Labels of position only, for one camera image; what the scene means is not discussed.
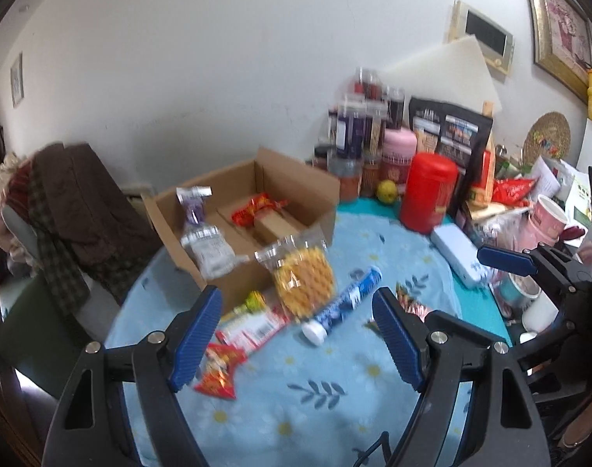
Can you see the small red snack packet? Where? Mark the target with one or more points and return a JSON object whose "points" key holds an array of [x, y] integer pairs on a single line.
{"points": [[220, 374]]}

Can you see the brown jacket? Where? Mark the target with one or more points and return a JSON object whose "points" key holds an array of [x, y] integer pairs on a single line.
{"points": [[91, 204]]}

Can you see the dark label clear jar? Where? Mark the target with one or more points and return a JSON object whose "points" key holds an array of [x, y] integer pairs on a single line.
{"points": [[396, 104]]}

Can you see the cream wall panel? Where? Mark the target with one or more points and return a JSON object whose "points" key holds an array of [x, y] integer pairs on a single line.
{"points": [[481, 34]]}

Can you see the tall clear jar red contents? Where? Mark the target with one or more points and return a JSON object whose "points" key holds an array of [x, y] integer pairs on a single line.
{"points": [[366, 82]]}

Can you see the small clear jar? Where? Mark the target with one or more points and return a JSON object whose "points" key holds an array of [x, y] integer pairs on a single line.
{"points": [[321, 156]]}

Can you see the silver purple snack packet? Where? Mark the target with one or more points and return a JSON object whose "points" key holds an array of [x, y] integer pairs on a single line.
{"points": [[203, 243]]}

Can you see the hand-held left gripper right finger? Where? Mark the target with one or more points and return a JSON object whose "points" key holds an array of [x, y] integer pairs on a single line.
{"points": [[396, 340]]}

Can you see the white foam board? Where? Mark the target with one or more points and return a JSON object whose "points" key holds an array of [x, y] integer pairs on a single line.
{"points": [[442, 68]]}

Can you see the red gold snack packet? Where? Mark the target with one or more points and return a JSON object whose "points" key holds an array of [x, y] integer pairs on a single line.
{"points": [[252, 211]]}

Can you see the cream clothes pile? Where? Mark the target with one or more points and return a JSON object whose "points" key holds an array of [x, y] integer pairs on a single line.
{"points": [[4, 180]]}

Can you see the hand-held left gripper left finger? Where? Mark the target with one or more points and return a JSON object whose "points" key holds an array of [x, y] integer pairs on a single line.
{"points": [[198, 335]]}

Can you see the long red white packet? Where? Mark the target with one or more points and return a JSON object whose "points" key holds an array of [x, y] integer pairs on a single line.
{"points": [[257, 328]]}

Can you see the green yellow lollipop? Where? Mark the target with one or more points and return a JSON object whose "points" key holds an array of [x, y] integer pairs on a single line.
{"points": [[254, 300]]}

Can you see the pale blue case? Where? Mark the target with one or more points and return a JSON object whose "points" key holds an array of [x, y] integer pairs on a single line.
{"points": [[459, 253]]}

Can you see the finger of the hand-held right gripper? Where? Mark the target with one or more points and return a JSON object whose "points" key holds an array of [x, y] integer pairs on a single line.
{"points": [[549, 345], [505, 260]]}

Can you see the small framed wall picture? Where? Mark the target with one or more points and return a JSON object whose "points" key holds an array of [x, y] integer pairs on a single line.
{"points": [[16, 80]]}

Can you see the green plaid scarf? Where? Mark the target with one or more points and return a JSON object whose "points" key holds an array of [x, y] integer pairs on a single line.
{"points": [[52, 238]]}

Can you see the beige snack packet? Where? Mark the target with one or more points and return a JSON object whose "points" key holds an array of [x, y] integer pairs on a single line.
{"points": [[425, 141]]}

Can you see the black coffee bag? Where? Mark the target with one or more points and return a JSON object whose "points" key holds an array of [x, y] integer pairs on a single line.
{"points": [[452, 136]]}

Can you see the brown spice jar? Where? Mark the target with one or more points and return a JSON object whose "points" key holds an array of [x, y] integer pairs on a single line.
{"points": [[371, 175]]}

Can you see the red foil candy packet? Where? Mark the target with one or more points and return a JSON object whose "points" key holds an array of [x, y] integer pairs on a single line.
{"points": [[413, 307]]}

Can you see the red plastic packet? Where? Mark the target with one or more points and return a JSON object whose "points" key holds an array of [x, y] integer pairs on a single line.
{"points": [[512, 189]]}

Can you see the dark green chair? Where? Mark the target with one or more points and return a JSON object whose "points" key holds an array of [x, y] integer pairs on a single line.
{"points": [[38, 335]]}

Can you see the pink mug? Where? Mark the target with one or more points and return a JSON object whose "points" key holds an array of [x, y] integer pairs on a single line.
{"points": [[537, 236], [549, 211]]}

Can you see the yellow green fruit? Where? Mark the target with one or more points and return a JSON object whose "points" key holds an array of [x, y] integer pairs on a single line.
{"points": [[386, 191]]}

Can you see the large gold framed picture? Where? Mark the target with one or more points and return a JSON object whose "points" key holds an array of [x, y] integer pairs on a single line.
{"points": [[559, 24]]}

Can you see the pink lidded jar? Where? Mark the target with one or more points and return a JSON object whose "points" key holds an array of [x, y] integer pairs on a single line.
{"points": [[398, 148]]}

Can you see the white mug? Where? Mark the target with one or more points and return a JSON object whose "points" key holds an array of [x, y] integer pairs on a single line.
{"points": [[539, 314]]}

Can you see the clear jar of oats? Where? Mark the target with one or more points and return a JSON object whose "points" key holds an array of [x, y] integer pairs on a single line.
{"points": [[377, 126]]}

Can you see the blue cookie tube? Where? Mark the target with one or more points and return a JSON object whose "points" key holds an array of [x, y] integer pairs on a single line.
{"points": [[344, 301]]}

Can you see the clear waffle packet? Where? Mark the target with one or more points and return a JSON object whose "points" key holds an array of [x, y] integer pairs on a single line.
{"points": [[303, 277]]}

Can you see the blue floral tablecloth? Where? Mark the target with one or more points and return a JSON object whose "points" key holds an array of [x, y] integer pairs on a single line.
{"points": [[301, 399]]}

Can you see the teal lined cup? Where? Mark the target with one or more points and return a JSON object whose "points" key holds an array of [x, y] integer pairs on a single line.
{"points": [[515, 292]]}

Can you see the purple label clear jar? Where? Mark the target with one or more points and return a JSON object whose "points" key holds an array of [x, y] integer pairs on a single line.
{"points": [[350, 131]]}

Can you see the orange spice jar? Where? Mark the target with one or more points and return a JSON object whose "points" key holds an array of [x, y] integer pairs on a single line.
{"points": [[347, 180]]}

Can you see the person's right forearm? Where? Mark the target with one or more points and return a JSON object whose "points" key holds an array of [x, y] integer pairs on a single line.
{"points": [[583, 428]]}

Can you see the red canister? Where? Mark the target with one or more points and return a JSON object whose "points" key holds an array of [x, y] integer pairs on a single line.
{"points": [[427, 194]]}

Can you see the grey chair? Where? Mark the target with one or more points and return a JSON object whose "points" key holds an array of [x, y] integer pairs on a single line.
{"points": [[23, 238]]}

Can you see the loose white paper sheets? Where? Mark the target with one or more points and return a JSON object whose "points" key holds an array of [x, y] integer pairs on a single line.
{"points": [[554, 175]]}

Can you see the cardboard box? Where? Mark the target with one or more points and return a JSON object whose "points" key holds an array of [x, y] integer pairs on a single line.
{"points": [[237, 292]]}

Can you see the round woven mat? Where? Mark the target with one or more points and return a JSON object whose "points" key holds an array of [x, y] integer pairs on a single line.
{"points": [[549, 134]]}

